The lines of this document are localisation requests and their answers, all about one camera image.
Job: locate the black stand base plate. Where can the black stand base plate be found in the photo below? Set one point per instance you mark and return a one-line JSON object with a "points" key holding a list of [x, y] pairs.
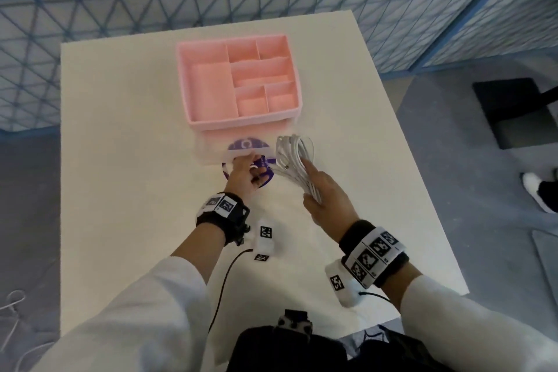
{"points": [[510, 114]]}

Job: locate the person's right hand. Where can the person's right hand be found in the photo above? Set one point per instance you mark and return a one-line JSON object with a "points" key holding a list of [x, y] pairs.
{"points": [[331, 210]]}

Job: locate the black harness clip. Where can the black harness clip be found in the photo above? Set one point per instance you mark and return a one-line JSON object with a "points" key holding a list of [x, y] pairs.
{"points": [[294, 321]]}

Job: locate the pink compartment organizer box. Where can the pink compartment organizer box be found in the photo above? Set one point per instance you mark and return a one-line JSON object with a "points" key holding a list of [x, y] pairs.
{"points": [[209, 88]]}

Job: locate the person's black clothing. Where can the person's black clothing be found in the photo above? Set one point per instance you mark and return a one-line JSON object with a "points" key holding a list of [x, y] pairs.
{"points": [[283, 350]]}

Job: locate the person's left hand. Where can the person's left hand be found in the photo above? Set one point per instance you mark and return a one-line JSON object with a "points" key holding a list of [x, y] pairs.
{"points": [[239, 177]]}

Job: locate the person's right forearm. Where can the person's right forearm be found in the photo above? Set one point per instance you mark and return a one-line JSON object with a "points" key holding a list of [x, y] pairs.
{"points": [[457, 319]]}

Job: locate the purple round sticker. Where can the purple round sticker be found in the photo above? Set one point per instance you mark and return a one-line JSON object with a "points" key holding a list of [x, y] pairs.
{"points": [[270, 164]]}

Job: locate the person's left forearm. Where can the person's left forearm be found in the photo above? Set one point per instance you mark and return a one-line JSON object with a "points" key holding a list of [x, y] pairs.
{"points": [[187, 262]]}

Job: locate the white table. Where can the white table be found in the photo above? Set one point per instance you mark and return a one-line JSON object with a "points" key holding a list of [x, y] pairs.
{"points": [[131, 167]]}

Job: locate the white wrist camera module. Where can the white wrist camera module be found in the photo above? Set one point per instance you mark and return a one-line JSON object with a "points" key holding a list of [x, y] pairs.
{"points": [[265, 238], [340, 284]]}

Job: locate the black marker wristband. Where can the black marker wristband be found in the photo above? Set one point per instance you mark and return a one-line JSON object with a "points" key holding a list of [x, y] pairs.
{"points": [[370, 254], [222, 210]]}

